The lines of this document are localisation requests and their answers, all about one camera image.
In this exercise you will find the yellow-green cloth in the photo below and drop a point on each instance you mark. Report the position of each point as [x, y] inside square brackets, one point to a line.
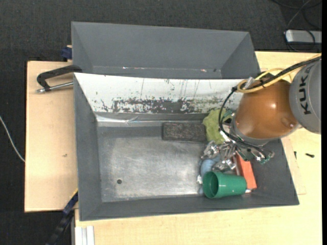
[213, 126]

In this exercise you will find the green plastic cup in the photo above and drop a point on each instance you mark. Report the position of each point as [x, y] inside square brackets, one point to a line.
[227, 185]

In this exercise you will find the red-brown flat block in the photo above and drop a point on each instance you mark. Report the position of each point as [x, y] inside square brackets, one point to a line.
[247, 173]

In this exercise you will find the light blue soft thing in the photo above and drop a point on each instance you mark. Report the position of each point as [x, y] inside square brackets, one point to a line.
[208, 166]

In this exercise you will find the grey metal bin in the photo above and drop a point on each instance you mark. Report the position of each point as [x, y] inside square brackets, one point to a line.
[153, 162]

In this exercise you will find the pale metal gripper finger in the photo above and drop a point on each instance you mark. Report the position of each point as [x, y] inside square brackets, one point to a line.
[227, 164]
[211, 150]

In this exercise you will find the dark green flat block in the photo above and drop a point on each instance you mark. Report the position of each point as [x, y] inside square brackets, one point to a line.
[184, 131]

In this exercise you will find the small black screw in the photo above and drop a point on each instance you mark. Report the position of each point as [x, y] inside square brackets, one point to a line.
[310, 155]

